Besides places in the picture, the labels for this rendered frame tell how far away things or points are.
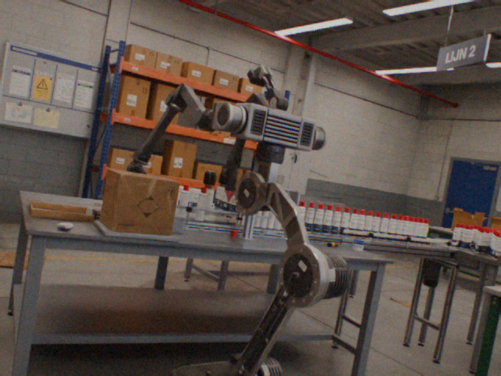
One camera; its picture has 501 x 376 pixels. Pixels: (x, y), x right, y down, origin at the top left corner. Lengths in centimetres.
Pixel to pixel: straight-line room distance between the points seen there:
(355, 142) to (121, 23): 516
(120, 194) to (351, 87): 794
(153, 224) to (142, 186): 19
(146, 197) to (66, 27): 497
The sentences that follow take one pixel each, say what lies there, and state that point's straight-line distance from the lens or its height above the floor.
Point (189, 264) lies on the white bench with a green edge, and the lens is 491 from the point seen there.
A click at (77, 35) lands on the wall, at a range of 712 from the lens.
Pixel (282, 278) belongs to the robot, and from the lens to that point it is 194.
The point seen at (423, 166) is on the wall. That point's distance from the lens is 1134.
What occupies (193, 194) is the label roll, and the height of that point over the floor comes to 99.
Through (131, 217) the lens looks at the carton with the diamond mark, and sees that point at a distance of 234.
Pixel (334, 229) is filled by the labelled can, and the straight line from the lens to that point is 338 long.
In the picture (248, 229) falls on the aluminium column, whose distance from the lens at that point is 286.
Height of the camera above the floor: 126
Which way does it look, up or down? 3 degrees down
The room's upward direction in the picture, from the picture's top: 10 degrees clockwise
